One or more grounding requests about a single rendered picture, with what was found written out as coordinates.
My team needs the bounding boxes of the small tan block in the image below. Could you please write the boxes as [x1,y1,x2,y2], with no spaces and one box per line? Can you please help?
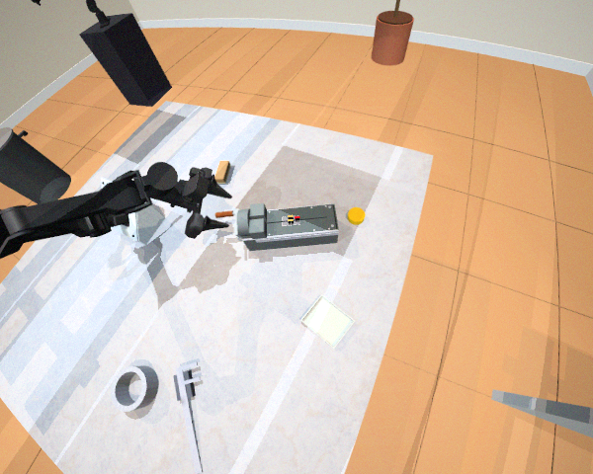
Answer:
[214,161,230,184]

